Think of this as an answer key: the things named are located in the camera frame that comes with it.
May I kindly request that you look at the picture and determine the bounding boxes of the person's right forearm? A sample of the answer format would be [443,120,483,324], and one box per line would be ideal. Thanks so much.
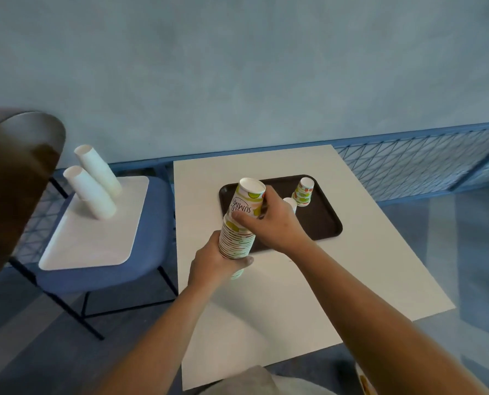
[284,238,489,395]

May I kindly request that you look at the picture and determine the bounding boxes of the white plastic tray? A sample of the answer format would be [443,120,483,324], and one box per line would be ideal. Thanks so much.
[38,175,150,271]

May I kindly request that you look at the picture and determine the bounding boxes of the white printed packet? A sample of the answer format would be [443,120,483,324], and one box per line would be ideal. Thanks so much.
[354,363,379,395]

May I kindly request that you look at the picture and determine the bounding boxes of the tall stack of printed cups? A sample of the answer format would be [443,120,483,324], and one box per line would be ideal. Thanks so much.
[218,212,257,281]

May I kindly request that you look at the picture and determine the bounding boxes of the stack of white paper cups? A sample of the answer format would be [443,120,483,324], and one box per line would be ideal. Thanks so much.
[63,165,118,221]
[74,144,123,199]

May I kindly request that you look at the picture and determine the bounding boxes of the person's left forearm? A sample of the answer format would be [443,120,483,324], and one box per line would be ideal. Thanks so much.
[98,284,229,395]

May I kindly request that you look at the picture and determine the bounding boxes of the person's left hand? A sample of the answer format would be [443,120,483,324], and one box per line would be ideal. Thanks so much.
[188,230,254,293]

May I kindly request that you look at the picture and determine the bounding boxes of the brown chair backrest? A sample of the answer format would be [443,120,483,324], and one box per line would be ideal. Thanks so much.
[0,109,67,285]

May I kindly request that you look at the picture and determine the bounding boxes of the fruit print paper cup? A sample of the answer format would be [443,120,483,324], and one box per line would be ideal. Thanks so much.
[226,177,267,235]
[292,177,314,207]

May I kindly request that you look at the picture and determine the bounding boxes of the black plastic tray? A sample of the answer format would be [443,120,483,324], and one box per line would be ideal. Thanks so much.
[218,174,343,255]

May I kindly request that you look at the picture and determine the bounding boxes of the person's grey clothing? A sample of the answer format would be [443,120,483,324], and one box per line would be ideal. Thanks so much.
[198,365,365,395]

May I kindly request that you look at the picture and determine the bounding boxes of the blue wire mesh fence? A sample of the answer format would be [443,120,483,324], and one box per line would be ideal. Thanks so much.
[12,120,489,264]

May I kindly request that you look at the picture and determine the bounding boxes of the person's right hand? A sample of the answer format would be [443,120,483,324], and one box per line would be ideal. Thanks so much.
[232,187,314,255]

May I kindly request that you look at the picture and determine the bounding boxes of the blue padded chair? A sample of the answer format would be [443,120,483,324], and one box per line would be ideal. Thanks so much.
[7,162,179,341]

